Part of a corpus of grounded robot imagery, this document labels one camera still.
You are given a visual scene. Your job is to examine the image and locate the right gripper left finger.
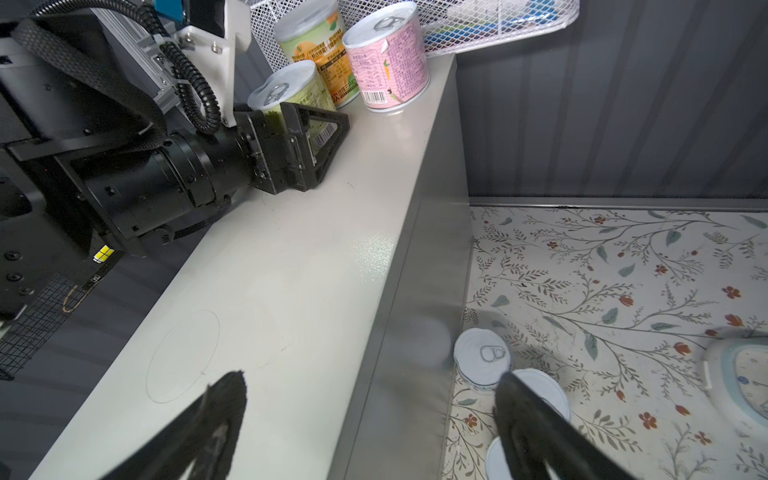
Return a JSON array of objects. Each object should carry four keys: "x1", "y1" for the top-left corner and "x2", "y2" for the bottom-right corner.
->
[{"x1": 104, "y1": 371, "x2": 247, "y2": 479}]

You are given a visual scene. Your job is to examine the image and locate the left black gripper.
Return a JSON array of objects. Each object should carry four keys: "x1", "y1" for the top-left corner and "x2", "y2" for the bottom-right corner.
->
[{"x1": 234, "y1": 102, "x2": 350, "y2": 195}]

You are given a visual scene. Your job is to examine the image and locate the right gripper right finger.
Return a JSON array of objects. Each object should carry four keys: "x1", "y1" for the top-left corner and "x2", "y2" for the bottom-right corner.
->
[{"x1": 494, "y1": 373, "x2": 631, "y2": 480}]

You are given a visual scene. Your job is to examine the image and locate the green labelled can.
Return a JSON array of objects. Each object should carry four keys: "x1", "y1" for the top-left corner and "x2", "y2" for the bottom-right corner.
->
[{"x1": 247, "y1": 60, "x2": 336, "y2": 133}]

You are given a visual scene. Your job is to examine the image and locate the yellow orange labelled can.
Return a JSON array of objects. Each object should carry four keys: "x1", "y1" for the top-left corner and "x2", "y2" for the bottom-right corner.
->
[{"x1": 273, "y1": 0, "x2": 359, "y2": 108}]

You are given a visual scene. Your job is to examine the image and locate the pink labelled can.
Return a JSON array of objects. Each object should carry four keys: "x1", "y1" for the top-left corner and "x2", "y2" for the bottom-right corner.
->
[{"x1": 342, "y1": 1, "x2": 430, "y2": 113}]

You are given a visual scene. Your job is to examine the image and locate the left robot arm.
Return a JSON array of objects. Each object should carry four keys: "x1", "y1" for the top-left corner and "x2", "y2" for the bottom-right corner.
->
[{"x1": 1, "y1": 1, "x2": 350, "y2": 323}]

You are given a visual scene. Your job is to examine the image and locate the white metal cabinet counter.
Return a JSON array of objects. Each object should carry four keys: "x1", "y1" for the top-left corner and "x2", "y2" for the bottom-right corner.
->
[{"x1": 34, "y1": 56, "x2": 472, "y2": 479}]

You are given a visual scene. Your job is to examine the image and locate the round white alarm clock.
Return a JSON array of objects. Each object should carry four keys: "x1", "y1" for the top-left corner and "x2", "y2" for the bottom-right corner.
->
[{"x1": 701, "y1": 337, "x2": 767, "y2": 443}]

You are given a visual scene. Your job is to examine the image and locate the tubes in white basket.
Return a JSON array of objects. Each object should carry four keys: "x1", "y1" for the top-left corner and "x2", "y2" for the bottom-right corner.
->
[{"x1": 428, "y1": 1, "x2": 558, "y2": 42}]

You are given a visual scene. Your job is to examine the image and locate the white wire mesh basket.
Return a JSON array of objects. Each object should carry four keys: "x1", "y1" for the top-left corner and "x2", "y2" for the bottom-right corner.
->
[{"x1": 246, "y1": 0, "x2": 581, "y2": 71}]

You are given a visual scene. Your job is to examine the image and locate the black wire basket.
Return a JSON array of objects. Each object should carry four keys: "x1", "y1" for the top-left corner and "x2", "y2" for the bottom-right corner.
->
[{"x1": 1, "y1": 252, "x2": 124, "y2": 381}]

